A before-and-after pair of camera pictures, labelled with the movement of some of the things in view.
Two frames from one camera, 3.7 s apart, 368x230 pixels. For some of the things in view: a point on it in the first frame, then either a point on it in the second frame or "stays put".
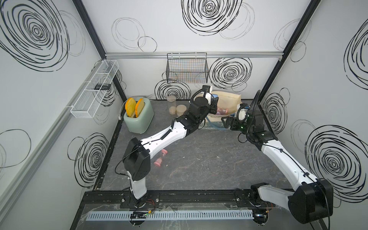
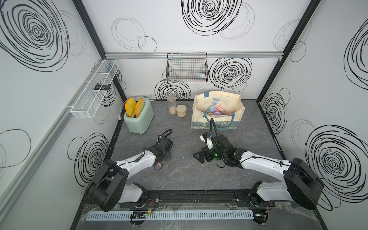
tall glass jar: x=171 y=100 stays put
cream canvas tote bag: x=226 y=105 stays put
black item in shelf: x=102 y=86 stays put
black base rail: x=177 y=199 stays put
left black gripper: x=212 y=106 to x=168 y=155
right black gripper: x=234 y=120 to x=205 y=151
